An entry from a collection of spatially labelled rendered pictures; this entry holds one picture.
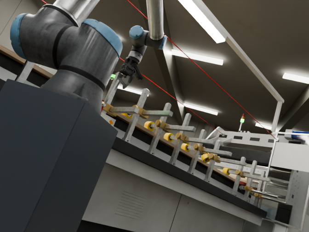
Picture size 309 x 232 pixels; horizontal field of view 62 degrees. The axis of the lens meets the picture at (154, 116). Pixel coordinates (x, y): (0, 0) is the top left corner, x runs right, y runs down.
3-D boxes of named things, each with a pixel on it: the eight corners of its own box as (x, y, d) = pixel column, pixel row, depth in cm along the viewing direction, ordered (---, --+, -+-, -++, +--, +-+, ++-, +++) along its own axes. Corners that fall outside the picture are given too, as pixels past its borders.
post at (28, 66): (21, 89, 134) (60, 20, 146) (12, 84, 131) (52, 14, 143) (20, 90, 138) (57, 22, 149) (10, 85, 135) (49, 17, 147)
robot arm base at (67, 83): (107, 125, 82) (119, 98, 85) (80, 103, 65) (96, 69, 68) (59, 110, 88) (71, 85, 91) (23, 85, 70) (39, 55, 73)
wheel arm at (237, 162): (245, 166, 223) (246, 163, 224) (244, 165, 221) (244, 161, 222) (211, 159, 251) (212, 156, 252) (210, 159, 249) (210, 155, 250)
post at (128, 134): (125, 150, 177) (149, 89, 190) (121, 148, 175) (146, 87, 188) (123, 149, 180) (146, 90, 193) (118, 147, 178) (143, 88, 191)
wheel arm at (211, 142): (214, 145, 194) (215, 141, 195) (212, 143, 192) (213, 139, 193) (169, 139, 232) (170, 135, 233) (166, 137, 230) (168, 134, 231)
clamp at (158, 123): (170, 132, 202) (172, 126, 204) (158, 125, 195) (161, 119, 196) (164, 131, 207) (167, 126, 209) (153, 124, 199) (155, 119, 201)
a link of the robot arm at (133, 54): (137, 59, 180) (145, 57, 173) (134, 65, 179) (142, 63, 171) (127, 52, 175) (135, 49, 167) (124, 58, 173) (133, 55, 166)
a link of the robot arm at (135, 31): (148, 26, 159) (150, 38, 171) (131, 22, 161) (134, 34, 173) (143, 39, 156) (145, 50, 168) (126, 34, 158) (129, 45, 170)
